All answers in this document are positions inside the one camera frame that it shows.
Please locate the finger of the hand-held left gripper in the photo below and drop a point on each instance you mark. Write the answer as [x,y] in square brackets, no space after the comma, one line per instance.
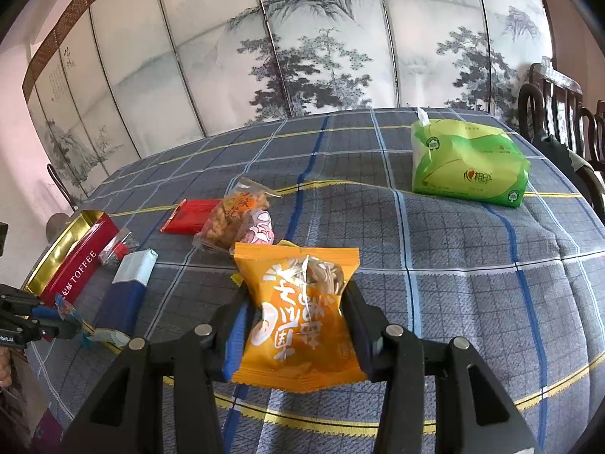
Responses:
[45,313]
[61,330]

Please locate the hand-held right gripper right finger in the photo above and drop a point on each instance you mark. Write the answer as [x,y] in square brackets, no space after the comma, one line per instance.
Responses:
[366,340]

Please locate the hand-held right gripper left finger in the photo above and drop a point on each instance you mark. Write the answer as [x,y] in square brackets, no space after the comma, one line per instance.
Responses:
[235,340]

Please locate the blue candy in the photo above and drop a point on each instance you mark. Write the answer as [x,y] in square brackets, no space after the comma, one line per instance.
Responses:
[66,310]

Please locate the red tin with gold interior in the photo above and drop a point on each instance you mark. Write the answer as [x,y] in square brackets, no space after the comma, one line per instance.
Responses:
[75,265]

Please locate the orange snack packet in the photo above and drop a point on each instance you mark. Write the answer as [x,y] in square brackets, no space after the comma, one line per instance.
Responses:
[293,331]

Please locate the navy and white snack packet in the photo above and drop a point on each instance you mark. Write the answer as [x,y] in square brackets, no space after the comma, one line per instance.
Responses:
[123,302]

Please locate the dark snack packet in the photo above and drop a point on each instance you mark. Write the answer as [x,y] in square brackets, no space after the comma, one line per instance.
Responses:
[117,251]

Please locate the pink print snack packet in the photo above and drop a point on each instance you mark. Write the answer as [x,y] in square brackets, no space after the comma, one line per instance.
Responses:
[259,231]

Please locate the clear fried snack packet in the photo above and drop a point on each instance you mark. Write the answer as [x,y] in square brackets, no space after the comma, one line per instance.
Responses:
[222,224]

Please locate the red snack packet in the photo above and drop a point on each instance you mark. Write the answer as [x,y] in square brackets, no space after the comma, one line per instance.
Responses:
[189,217]

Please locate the grey round disc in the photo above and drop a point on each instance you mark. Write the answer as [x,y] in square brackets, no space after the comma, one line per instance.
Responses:
[57,228]

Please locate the purple patterned cloth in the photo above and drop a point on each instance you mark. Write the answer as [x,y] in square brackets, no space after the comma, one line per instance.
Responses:
[45,432]

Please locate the grey plaid cloth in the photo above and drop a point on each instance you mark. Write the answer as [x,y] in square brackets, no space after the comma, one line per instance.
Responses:
[449,269]

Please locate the green tissue pack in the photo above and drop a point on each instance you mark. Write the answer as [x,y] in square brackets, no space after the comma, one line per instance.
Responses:
[463,165]

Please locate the dark wooden chair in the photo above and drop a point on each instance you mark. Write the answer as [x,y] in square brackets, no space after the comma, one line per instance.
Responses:
[567,113]

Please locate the painted folding screen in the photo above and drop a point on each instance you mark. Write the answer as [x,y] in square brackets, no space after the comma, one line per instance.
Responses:
[283,33]

